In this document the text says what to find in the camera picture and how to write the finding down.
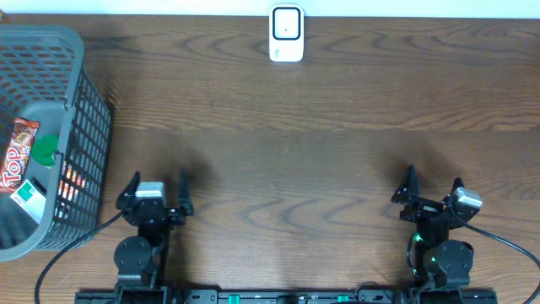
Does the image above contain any red Top chocolate bar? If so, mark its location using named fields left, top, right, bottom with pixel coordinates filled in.
left=1, top=117, right=40, bottom=193

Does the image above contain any white barcode scanner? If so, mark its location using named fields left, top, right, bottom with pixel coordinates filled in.
left=268, top=3, right=305, bottom=62

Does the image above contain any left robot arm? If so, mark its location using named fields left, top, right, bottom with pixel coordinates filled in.
left=114, top=171, right=194, bottom=290

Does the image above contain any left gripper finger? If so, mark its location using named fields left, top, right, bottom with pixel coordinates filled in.
left=116, top=171, right=140, bottom=210
left=177, top=171, right=194, bottom=216

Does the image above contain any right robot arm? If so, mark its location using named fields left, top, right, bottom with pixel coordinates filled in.
left=391, top=165, right=483, bottom=293

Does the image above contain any grey plastic mesh basket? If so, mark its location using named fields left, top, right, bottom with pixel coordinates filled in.
left=1, top=25, right=113, bottom=262

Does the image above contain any small orange snack box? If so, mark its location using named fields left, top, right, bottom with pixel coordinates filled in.
left=58, top=165, right=87, bottom=203

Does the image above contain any white green medicine box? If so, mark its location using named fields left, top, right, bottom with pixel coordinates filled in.
left=10, top=180, right=46, bottom=224

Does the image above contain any green lid white jar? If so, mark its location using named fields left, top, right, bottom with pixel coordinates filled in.
left=31, top=135, right=59, bottom=167

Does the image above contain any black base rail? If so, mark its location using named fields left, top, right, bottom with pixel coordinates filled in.
left=74, top=288, right=499, bottom=304

